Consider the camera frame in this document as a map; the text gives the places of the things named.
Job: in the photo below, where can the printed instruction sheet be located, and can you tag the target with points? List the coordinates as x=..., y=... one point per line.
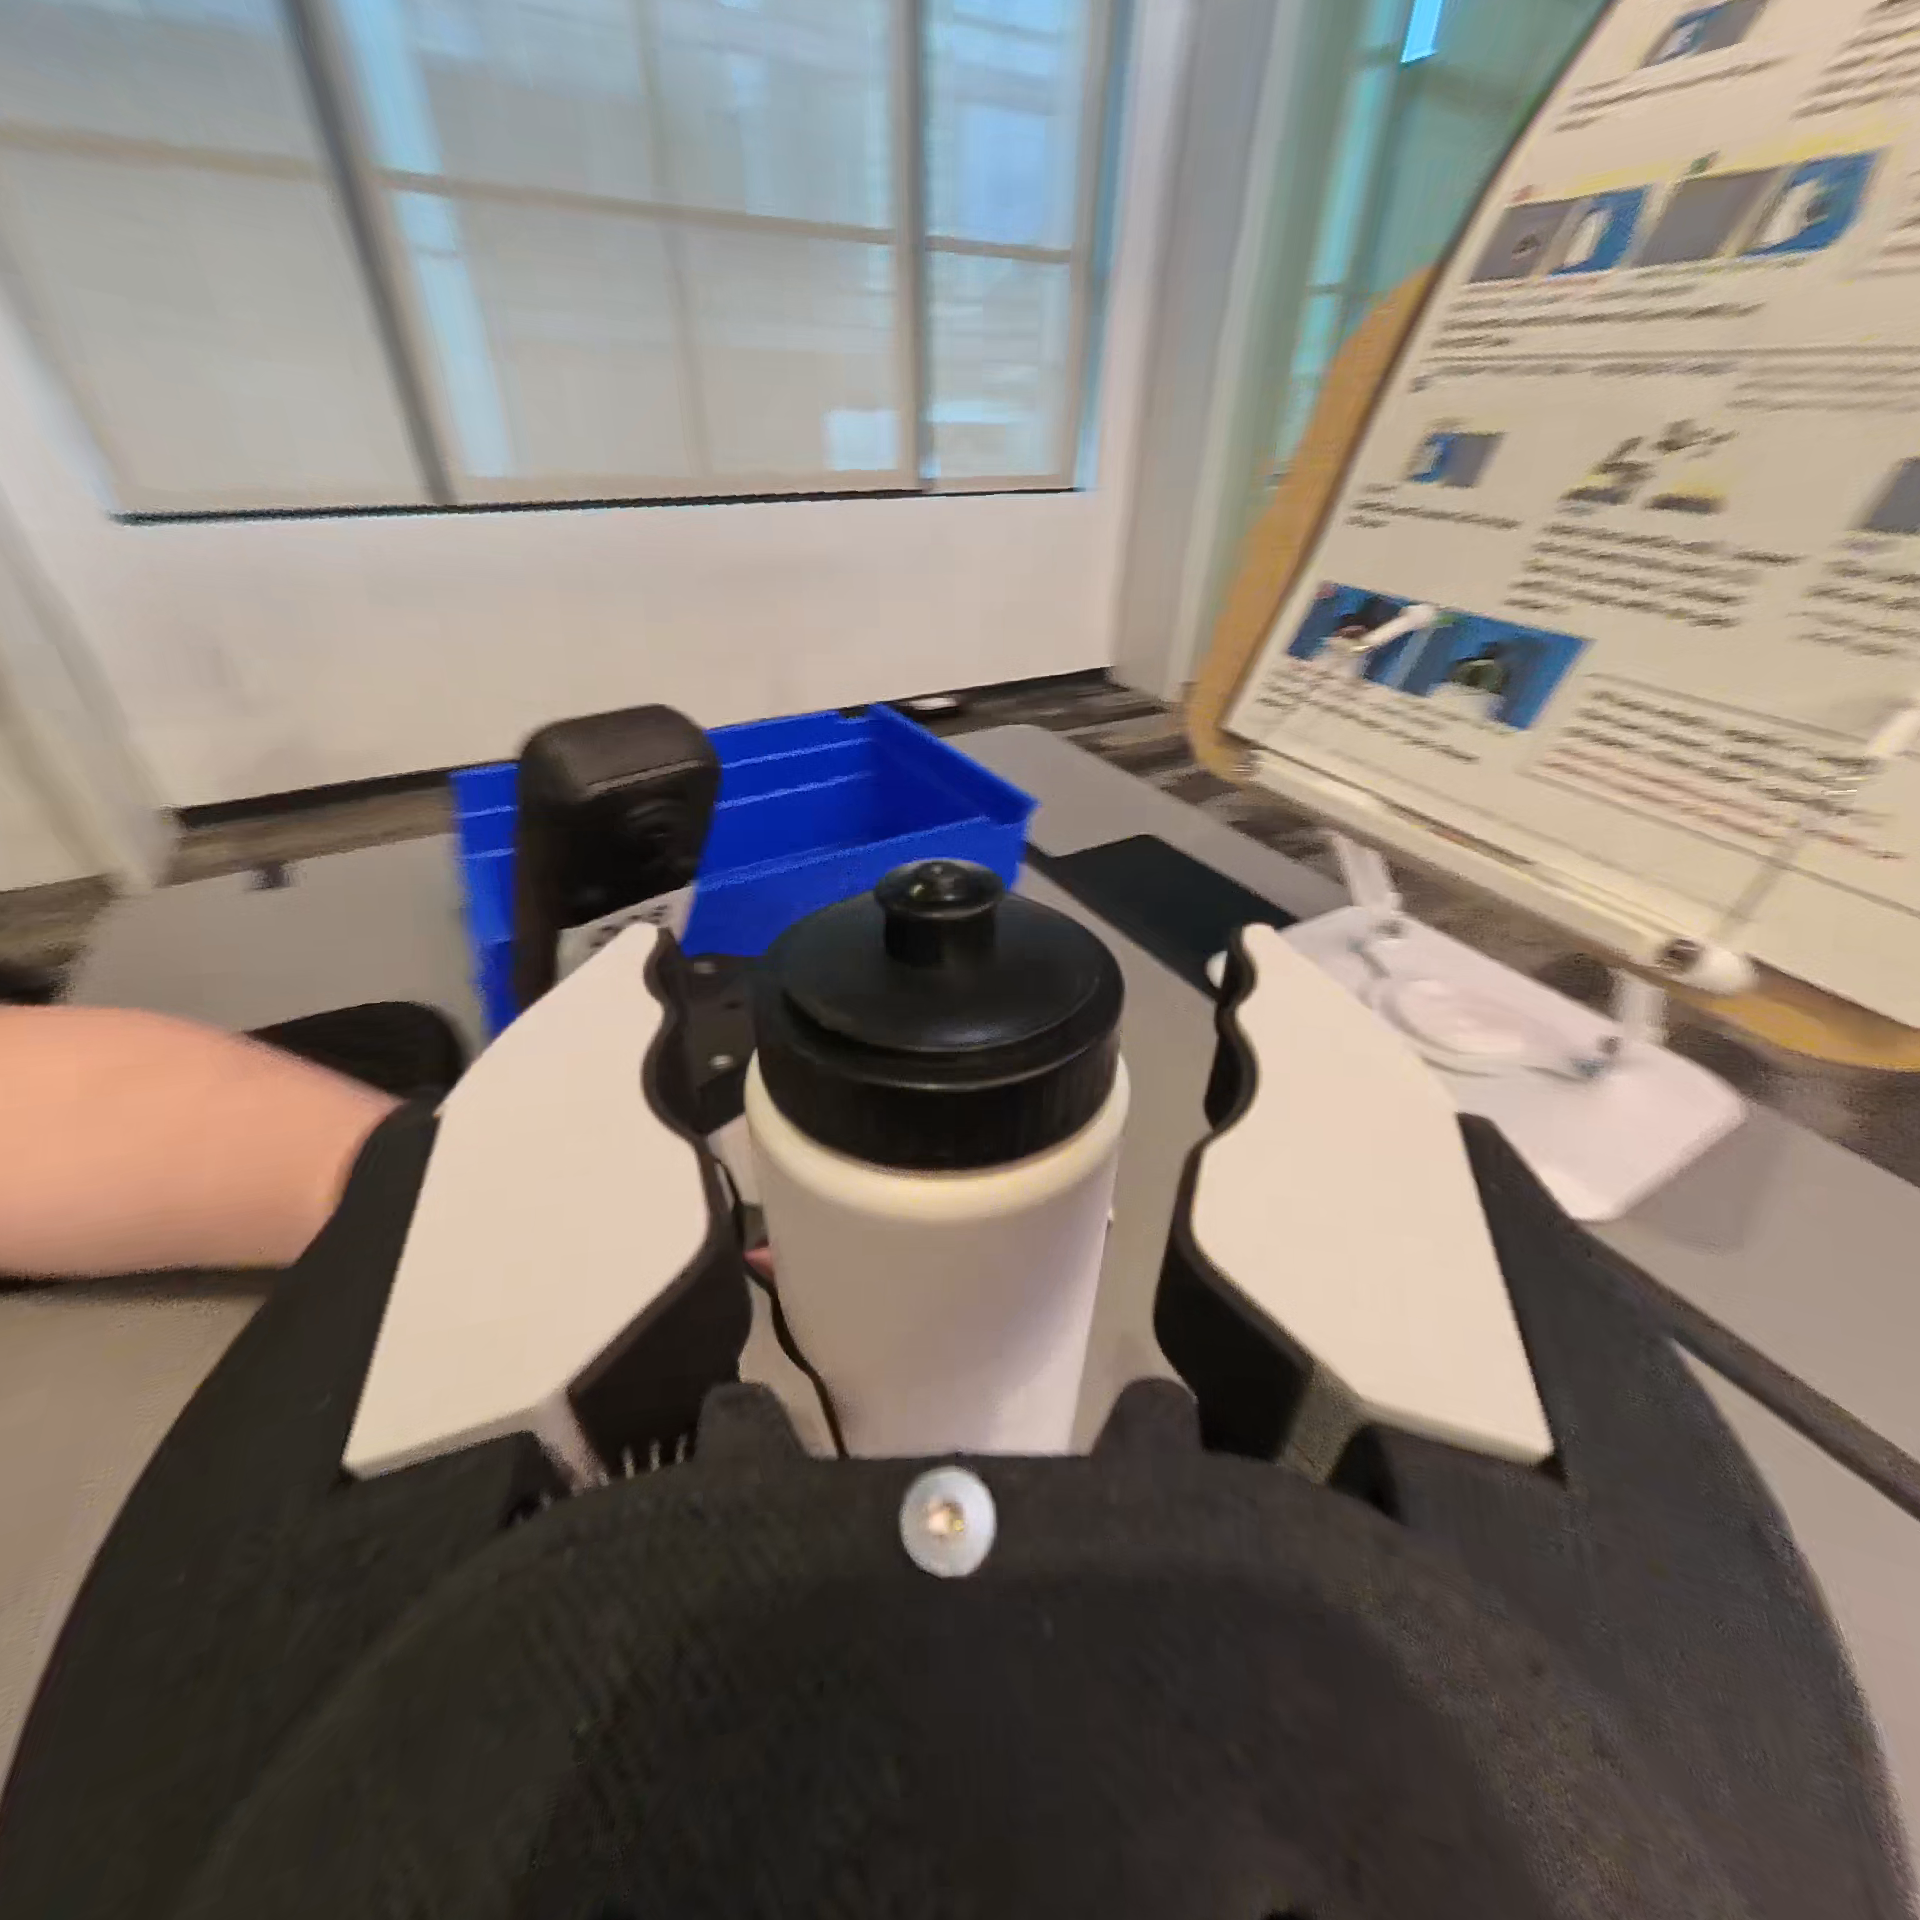
x=1651, y=495

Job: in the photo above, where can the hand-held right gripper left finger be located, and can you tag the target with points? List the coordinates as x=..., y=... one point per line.
x=540, y=1215

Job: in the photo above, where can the person's left forearm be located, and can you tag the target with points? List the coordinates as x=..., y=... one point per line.
x=150, y=1141

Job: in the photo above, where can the white plastic bottle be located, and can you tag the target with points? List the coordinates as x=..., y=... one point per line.
x=931, y=1275

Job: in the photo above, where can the blue plastic bin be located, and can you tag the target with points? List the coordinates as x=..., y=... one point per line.
x=840, y=824

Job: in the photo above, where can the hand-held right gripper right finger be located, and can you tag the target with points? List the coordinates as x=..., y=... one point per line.
x=1351, y=1201

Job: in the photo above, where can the black bottle lid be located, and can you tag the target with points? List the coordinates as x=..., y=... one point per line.
x=939, y=1021

